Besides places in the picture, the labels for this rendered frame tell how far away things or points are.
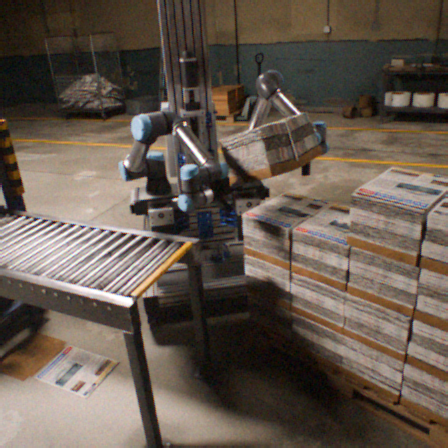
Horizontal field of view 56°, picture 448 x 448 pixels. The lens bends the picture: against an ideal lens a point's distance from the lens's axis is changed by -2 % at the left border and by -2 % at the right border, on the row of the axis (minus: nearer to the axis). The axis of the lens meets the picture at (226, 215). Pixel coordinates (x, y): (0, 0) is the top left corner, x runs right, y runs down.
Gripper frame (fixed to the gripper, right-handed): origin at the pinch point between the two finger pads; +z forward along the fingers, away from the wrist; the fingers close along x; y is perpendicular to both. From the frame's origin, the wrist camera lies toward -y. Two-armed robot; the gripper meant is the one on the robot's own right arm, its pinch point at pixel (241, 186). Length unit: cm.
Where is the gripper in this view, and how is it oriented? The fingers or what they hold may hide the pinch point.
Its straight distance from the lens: 207.0
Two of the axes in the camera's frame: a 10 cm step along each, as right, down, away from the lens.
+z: 7.2, -3.2, 6.1
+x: -6.2, 0.9, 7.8
